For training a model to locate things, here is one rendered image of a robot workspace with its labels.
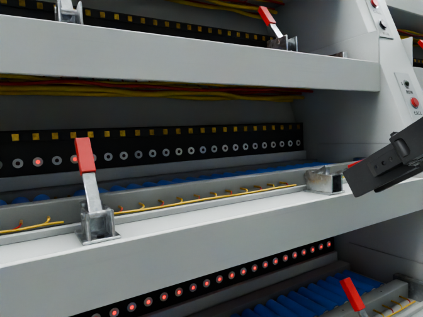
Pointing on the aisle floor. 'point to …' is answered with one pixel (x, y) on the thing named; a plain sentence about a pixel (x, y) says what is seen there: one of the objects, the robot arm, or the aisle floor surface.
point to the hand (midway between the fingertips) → (387, 168)
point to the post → (354, 107)
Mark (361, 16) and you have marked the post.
